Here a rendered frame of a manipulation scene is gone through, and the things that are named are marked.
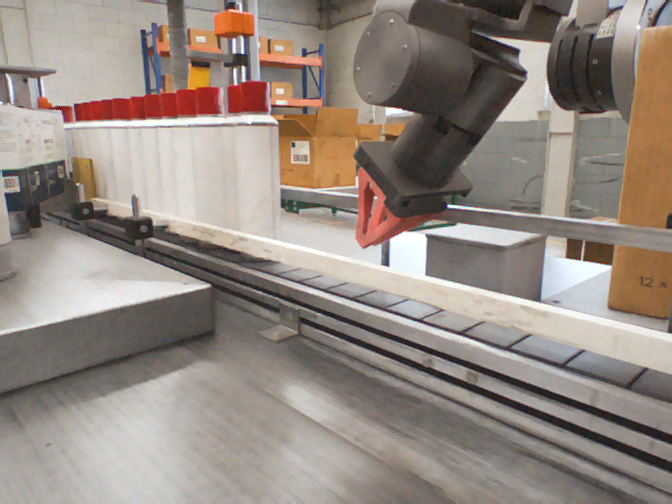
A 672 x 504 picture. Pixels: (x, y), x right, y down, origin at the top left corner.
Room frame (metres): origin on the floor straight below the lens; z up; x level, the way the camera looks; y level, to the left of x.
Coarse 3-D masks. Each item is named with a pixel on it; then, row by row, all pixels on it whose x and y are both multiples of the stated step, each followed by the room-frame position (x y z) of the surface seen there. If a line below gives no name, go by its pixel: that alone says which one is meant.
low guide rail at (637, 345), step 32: (192, 224) 0.65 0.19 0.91; (288, 256) 0.51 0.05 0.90; (320, 256) 0.47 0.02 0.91; (384, 288) 0.41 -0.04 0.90; (416, 288) 0.39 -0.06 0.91; (448, 288) 0.37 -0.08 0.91; (512, 320) 0.33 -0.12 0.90; (544, 320) 0.32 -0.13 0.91; (576, 320) 0.30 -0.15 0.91; (608, 320) 0.30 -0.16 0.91; (608, 352) 0.29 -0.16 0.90; (640, 352) 0.27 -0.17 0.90
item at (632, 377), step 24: (96, 216) 0.93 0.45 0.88; (168, 240) 0.71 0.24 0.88; (240, 264) 0.58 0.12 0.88; (264, 264) 0.57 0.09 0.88; (336, 288) 0.48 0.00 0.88; (360, 288) 0.48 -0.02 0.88; (408, 312) 0.41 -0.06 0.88; (432, 312) 0.41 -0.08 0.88; (480, 336) 0.36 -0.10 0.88; (504, 336) 0.36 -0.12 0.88; (528, 336) 0.36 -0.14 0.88; (552, 360) 0.31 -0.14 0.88; (576, 360) 0.31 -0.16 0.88; (600, 360) 0.31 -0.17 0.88; (624, 384) 0.28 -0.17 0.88; (648, 384) 0.28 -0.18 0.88
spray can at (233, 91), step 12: (228, 96) 0.65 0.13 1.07; (240, 96) 0.64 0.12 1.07; (228, 108) 0.65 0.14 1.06; (240, 108) 0.64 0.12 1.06; (228, 120) 0.64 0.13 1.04; (228, 132) 0.63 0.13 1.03; (228, 144) 0.63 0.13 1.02; (228, 156) 0.63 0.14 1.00; (228, 168) 0.63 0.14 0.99; (228, 180) 0.64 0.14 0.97; (228, 192) 0.64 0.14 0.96; (228, 204) 0.64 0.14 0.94; (228, 216) 0.64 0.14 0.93; (228, 228) 0.64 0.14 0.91
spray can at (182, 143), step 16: (176, 96) 0.71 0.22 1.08; (192, 96) 0.70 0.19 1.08; (192, 112) 0.70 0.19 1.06; (176, 128) 0.70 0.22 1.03; (176, 144) 0.70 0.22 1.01; (176, 160) 0.70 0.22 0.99; (192, 160) 0.69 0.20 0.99; (176, 176) 0.70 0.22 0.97; (192, 176) 0.69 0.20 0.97; (192, 192) 0.69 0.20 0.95; (192, 208) 0.69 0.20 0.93; (192, 240) 0.69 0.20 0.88
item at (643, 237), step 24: (288, 192) 0.63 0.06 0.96; (312, 192) 0.60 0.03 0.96; (336, 192) 0.58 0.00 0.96; (456, 216) 0.46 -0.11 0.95; (480, 216) 0.44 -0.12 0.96; (504, 216) 0.42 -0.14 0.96; (528, 216) 0.41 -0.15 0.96; (552, 216) 0.40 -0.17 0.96; (600, 240) 0.37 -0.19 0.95; (624, 240) 0.36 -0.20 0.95; (648, 240) 0.35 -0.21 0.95
